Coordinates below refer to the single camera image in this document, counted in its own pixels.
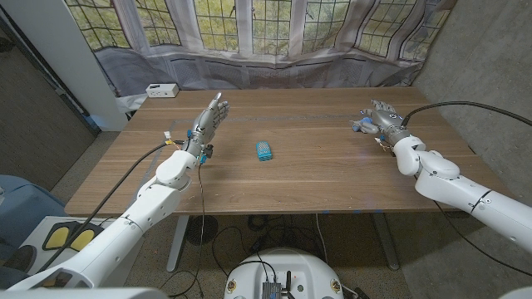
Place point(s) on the white table leg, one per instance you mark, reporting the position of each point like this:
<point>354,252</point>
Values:
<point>178,243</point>

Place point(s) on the printed window backdrop cloth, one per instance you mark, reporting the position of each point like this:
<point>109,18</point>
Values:
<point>266,62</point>

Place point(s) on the white partition panel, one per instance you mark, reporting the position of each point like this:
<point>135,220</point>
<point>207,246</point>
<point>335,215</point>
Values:
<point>70,62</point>

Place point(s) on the black pedal with yellow pads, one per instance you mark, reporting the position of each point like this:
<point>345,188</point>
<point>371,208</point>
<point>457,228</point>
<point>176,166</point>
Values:
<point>57,237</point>

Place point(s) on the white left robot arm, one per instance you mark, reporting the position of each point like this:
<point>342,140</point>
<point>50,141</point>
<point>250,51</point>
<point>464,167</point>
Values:
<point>133,220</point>

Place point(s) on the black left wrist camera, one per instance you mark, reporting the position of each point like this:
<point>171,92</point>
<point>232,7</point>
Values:
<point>208,151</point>

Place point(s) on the white right shoulder cover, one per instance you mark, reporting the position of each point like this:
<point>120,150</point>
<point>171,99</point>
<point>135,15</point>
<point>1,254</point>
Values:
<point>519,294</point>

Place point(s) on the teal toy phone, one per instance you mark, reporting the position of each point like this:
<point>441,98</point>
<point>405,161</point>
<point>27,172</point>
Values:
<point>264,151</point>

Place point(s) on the white left shoulder cover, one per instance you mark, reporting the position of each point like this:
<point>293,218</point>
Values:
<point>83,294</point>

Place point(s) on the white floor board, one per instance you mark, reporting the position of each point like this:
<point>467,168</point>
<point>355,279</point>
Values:
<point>35,232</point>

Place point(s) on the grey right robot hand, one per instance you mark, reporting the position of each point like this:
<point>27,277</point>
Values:
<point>386,122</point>

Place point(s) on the white power socket box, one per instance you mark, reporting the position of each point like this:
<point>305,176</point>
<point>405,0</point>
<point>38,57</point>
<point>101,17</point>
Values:
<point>162,90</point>

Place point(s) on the black round floor disc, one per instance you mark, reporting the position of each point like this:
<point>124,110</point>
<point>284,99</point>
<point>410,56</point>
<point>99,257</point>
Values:
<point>210,230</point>

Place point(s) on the blue toy camera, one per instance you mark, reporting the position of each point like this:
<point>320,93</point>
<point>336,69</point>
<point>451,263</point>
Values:
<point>365,121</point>

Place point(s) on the grey electronics box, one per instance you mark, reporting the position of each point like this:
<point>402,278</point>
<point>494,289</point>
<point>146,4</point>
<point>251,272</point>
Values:
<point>271,290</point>

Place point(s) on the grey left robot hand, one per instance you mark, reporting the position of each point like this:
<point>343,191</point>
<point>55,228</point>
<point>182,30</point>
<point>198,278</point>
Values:
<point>207,122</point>

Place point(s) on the blue upholstered chair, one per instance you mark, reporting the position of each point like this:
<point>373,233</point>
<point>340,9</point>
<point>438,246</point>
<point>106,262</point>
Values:
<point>25,203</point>

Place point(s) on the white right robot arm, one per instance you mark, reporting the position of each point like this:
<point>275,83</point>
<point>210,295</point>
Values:
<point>457,187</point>

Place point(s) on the black antenna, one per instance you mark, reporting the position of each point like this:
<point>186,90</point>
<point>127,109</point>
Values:
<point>288,280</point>

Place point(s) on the grey table leg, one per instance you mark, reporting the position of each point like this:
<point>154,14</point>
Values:
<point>385,243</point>

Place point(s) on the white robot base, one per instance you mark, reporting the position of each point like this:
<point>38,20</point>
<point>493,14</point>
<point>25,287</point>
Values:
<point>299,270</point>

